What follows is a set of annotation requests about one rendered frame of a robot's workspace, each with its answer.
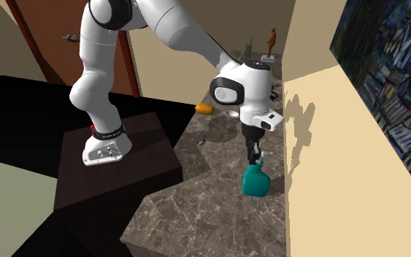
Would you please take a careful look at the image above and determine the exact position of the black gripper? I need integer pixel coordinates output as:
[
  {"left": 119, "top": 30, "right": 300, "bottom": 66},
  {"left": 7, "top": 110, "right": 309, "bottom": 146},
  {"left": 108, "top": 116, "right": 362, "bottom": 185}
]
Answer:
[{"left": 242, "top": 123, "right": 266, "bottom": 166}]

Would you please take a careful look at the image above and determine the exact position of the teal spray bottle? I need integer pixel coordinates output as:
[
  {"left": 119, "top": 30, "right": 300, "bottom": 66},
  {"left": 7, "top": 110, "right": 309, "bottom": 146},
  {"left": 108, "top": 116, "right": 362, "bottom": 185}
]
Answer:
[{"left": 242, "top": 151, "right": 274, "bottom": 198}]

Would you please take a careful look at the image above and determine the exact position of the orange oval fruit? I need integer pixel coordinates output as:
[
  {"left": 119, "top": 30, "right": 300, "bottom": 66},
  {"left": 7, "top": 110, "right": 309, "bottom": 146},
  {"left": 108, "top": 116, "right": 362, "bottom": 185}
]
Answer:
[{"left": 195, "top": 103, "right": 215, "bottom": 115}]

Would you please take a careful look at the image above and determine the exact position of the brown human figure statue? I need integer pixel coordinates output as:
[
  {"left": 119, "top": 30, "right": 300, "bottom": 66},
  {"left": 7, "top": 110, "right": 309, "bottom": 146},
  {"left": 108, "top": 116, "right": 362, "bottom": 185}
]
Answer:
[{"left": 260, "top": 27, "right": 277, "bottom": 62}]

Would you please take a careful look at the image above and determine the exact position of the dark brown robot stand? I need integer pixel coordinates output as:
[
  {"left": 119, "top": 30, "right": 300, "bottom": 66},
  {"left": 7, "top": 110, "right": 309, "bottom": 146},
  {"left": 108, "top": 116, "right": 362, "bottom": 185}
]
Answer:
[{"left": 53, "top": 111, "right": 185, "bottom": 257}]

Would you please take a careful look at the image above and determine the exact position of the brown wooden door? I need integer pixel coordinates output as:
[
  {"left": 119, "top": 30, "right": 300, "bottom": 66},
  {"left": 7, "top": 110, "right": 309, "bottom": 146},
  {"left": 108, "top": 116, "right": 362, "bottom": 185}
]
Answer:
[{"left": 5, "top": 0, "right": 142, "bottom": 99}]

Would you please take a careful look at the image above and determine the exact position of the blue painted wall picture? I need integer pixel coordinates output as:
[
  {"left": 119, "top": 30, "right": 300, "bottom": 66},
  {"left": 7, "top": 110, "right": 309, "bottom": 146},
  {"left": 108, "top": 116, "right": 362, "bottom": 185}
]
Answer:
[{"left": 329, "top": 0, "right": 411, "bottom": 210}]

